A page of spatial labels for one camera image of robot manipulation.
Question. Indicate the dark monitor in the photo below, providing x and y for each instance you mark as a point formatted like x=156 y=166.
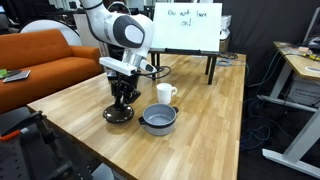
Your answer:
x=313 y=30

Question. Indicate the white round furniture piece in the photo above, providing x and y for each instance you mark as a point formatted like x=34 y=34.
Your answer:
x=50 y=28

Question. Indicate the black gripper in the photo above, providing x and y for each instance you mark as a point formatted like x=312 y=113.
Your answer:
x=126 y=82

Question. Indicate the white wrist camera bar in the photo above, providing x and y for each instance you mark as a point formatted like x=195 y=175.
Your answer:
x=116 y=65

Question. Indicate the green booklet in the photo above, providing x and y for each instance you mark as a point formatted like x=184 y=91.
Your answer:
x=3 y=73

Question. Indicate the white box under desk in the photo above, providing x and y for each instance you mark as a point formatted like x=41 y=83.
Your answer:
x=305 y=91

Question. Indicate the black pot lid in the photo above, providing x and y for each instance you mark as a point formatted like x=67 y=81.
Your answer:
x=115 y=116

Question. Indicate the tan cardboard cabinet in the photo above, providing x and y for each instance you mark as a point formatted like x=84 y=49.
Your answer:
x=224 y=45

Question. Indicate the grey tablet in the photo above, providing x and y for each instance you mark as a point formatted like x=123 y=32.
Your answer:
x=16 y=76

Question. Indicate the white handwritten sign board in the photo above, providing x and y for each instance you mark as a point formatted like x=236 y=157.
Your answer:
x=186 y=26

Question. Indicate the white cabinet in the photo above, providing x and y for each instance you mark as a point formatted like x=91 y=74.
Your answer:
x=85 y=33

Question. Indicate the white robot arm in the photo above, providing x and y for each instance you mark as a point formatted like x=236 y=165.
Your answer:
x=100 y=23

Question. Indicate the wooden desk white legs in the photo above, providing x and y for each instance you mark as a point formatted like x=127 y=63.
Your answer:
x=296 y=66

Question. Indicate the orange sofa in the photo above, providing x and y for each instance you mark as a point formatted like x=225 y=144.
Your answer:
x=40 y=63

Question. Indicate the grey pot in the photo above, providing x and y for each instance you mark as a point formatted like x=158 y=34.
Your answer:
x=156 y=129

